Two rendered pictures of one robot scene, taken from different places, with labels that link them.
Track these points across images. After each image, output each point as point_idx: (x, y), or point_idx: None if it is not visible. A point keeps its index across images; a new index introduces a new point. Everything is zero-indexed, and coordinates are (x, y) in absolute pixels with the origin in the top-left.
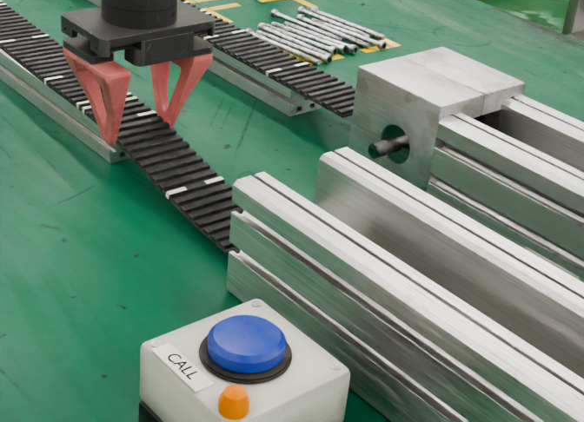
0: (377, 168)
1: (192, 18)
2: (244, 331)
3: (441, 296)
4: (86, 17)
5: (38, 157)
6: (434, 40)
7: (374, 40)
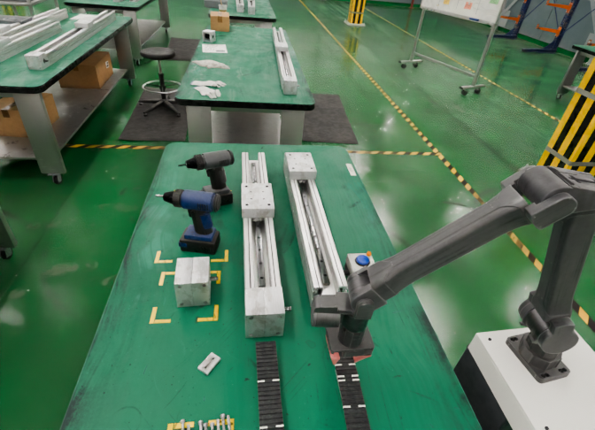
0: (313, 278)
1: (334, 330)
2: (363, 258)
3: (330, 247)
4: (367, 341)
5: (371, 382)
6: (144, 423)
7: (182, 426)
